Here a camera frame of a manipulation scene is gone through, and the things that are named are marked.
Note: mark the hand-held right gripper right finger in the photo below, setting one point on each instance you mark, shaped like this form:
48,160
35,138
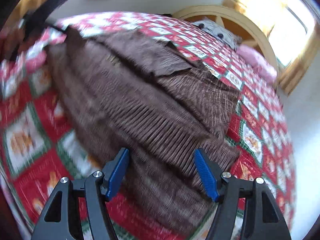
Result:
206,175

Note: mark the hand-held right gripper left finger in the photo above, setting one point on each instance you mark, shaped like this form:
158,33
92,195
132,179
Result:
117,172

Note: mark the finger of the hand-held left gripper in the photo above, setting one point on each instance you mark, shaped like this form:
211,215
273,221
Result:
60,1

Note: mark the brown knit sweater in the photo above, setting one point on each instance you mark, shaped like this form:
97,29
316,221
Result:
140,105

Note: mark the red printed bear blanket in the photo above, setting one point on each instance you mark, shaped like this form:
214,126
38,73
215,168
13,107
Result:
32,110

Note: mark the dark object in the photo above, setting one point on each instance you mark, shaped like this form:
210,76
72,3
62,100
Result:
166,14

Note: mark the pink pillow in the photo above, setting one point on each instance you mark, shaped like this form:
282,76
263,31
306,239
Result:
257,60

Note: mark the white patterned pillow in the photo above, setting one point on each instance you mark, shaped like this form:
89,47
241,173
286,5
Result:
220,33

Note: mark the cream wooden headboard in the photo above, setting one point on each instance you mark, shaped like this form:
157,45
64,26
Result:
250,25

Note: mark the window with metal frame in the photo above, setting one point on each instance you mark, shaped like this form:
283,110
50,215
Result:
292,37

